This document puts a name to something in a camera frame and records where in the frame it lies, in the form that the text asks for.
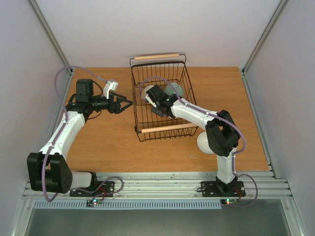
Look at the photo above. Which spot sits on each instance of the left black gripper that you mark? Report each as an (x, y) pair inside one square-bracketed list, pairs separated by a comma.
[(117, 109)]

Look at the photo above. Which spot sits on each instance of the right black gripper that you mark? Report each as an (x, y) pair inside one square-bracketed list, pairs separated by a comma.
[(159, 109)]

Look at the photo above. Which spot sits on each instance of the celadon green bowl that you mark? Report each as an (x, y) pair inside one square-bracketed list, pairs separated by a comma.
[(174, 88)]

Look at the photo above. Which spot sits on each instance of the black wire dish rack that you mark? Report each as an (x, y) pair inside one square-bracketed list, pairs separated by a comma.
[(154, 70)]

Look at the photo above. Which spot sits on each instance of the yellow patterned bowl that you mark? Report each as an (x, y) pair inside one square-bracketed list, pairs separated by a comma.
[(144, 94)]

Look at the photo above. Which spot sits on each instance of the plain white ribbed bowl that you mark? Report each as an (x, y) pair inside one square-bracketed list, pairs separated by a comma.
[(203, 145)]

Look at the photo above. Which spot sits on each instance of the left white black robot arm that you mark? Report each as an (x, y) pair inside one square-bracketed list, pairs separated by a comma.
[(48, 169)]

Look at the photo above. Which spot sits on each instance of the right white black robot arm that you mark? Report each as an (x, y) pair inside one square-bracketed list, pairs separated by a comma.
[(220, 136)]

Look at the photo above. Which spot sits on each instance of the left small circuit board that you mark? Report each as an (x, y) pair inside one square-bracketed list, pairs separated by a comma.
[(94, 202)]

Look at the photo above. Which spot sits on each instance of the small circuit board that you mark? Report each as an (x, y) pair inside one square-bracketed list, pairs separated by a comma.
[(94, 202), (229, 201)]

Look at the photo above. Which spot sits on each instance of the right small circuit board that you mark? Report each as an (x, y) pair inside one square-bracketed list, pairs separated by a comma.
[(229, 201)]

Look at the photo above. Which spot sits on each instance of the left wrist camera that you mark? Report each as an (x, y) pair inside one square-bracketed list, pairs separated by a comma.
[(111, 85)]

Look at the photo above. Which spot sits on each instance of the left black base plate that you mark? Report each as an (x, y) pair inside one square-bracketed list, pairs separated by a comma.
[(105, 188)]

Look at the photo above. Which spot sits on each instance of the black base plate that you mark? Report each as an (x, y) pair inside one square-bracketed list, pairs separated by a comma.
[(105, 188), (215, 189)]

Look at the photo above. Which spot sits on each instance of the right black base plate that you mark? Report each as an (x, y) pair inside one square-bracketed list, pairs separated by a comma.
[(215, 189)]

